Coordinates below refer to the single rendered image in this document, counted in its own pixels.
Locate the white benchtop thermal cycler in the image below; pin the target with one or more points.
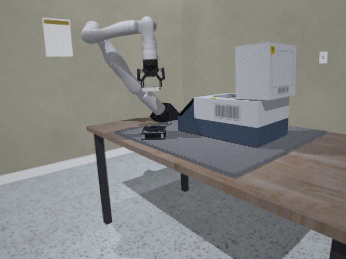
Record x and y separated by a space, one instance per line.
265 75

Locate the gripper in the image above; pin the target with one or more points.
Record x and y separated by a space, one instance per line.
150 69

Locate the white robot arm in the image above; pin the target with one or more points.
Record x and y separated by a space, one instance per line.
93 33

